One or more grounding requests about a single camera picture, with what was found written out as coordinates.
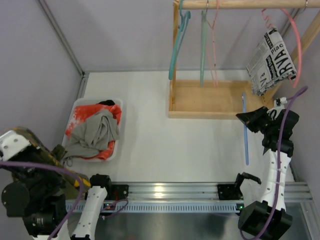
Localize light blue plastic hanger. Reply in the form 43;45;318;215
242;92;250;166

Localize camouflage yellow trousers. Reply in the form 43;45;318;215
9;126;92;201

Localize grey trousers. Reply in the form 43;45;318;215
63;109;120;161

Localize pink wire hanger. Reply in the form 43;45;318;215
206;0;220;87

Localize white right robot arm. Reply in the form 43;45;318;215
236;106;300;240

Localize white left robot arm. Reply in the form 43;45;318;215
0;144;112;240

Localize newspaper print trousers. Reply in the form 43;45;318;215
246;27;297;96

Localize pink plastic hanger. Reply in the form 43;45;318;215
261;9;302;88

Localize mint green hanger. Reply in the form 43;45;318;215
200;10;207;87

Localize teal plastic hanger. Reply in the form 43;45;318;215
168;0;191;81

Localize wooden clothes rack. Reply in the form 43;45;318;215
168;0;320;120

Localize orange white garment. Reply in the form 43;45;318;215
65;103;122;161

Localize white plastic bin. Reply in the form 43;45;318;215
62;97;125;163

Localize black garment in bin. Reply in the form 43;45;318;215
98;99;116;106

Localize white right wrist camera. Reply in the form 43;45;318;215
267;97;288;121

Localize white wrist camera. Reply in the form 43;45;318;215
267;97;288;121
0;130;31;162

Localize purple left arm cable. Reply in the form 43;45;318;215
0;160;129;240

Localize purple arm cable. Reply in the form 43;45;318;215
239;85;309;239
0;160;129;240

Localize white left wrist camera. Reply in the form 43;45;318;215
0;130;31;162

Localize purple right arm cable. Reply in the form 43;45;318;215
239;85;309;239

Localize aluminium mounting rail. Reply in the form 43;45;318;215
64;181;312;201

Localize slotted cable duct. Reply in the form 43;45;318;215
64;201;246;214

